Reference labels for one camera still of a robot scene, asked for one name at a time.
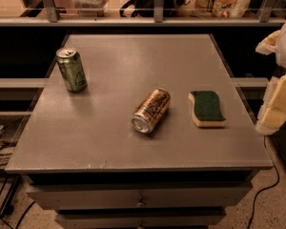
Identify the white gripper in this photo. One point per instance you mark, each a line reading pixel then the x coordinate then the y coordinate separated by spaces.
pixel 273 115

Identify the orange soda can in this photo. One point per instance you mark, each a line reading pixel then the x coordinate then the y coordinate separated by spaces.
pixel 149 112

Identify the green soda can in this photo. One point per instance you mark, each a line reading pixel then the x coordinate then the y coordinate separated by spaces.
pixel 71 68

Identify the green yellow sponge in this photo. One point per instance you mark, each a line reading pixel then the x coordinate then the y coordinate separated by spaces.
pixel 206 109

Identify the colourful snack bag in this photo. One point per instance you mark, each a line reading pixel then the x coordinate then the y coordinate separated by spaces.
pixel 220 8

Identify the black bag on shelf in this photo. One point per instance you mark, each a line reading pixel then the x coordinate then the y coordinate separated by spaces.
pixel 152 8

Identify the clear plastic container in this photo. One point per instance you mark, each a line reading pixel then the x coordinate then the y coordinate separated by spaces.
pixel 90 8

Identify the metal shelf rail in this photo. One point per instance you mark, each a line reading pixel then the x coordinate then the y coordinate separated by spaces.
pixel 62 13

